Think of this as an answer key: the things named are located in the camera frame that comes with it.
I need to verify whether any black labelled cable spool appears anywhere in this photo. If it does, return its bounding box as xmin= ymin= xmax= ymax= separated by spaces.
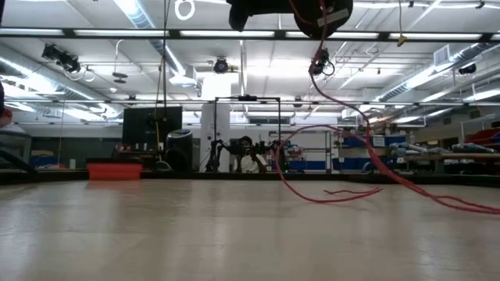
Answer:
xmin=294 ymin=0 xmax=355 ymax=41

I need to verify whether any red cord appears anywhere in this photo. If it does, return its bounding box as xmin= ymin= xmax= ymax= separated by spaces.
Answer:
xmin=272 ymin=0 xmax=500 ymax=215

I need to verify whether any white square pillar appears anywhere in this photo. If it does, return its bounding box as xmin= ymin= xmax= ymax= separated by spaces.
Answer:
xmin=200 ymin=73 xmax=232 ymax=173

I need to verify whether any person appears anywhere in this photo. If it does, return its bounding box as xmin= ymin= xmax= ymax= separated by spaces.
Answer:
xmin=233 ymin=135 xmax=270 ymax=174

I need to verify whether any black monitor screen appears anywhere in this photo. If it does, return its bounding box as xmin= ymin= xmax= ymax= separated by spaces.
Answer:
xmin=122 ymin=106 xmax=184 ymax=144

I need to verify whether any red plastic bin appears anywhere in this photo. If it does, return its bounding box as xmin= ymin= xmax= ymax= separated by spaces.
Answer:
xmin=86 ymin=157 xmax=144 ymax=181

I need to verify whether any long wooden workbench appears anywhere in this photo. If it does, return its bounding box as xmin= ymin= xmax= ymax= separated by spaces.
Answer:
xmin=404 ymin=151 xmax=500 ymax=175

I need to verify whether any shelf with red bins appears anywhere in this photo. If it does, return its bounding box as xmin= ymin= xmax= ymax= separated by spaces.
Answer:
xmin=463 ymin=127 xmax=500 ymax=146

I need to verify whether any black round camera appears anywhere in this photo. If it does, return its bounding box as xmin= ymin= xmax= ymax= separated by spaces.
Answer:
xmin=212 ymin=57 xmax=230 ymax=75

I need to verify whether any white cable ring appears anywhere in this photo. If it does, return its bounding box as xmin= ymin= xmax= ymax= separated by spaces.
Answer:
xmin=173 ymin=0 xmax=196 ymax=22

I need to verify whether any black camera with cable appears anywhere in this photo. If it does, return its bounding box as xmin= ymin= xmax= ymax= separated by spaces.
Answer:
xmin=308 ymin=46 xmax=336 ymax=77

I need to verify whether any black frame crossbeam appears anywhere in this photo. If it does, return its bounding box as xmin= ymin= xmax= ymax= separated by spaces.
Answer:
xmin=0 ymin=27 xmax=500 ymax=43

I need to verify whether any hanging black yellow cord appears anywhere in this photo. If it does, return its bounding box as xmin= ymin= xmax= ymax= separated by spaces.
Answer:
xmin=153 ymin=0 xmax=173 ymax=173

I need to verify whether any black aluminium table frame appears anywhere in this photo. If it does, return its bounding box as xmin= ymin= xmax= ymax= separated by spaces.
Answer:
xmin=0 ymin=150 xmax=500 ymax=187

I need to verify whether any black camera cluster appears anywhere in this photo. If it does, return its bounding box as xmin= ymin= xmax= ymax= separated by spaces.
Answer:
xmin=41 ymin=43 xmax=82 ymax=74

